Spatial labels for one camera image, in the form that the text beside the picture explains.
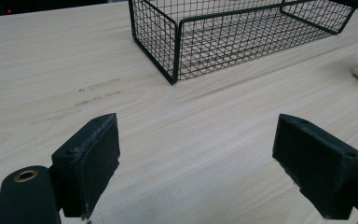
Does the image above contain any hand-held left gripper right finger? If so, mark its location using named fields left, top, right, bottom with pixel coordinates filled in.
left=271, top=113, right=358, bottom=220

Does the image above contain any black wire mesh basket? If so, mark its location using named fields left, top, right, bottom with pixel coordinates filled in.
left=128, top=0, right=358, bottom=86

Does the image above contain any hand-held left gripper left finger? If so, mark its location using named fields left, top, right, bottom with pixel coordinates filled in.
left=50, top=112, right=121, bottom=218

